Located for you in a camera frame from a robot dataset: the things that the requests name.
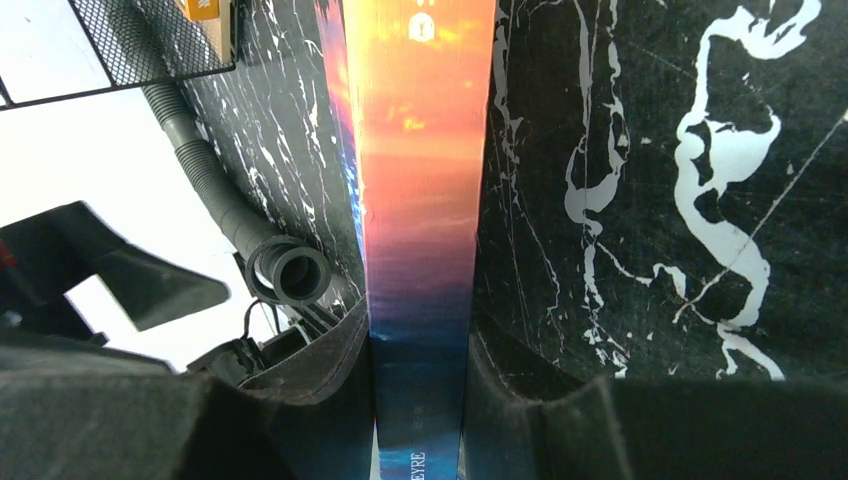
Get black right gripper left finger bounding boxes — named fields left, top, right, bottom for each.
left=1, top=302, right=374, bottom=479

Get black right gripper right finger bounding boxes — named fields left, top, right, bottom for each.
left=462, top=313, right=847, bottom=479

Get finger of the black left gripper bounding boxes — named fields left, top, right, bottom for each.
left=1, top=201, right=230, bottom=344

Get orange small treehouse book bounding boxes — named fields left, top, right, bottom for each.
left=174, top=0, right=231, bottom=22

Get blue Jane Eyre book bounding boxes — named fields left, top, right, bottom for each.
left=314, top=1, right=496, bottom=479

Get wooden two-tier shelf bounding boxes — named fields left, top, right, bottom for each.
left=1, top=1, right=241, bottom=110

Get black corrugated hose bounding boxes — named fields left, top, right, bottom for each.
left=142, top=80, right=333, bottom=307

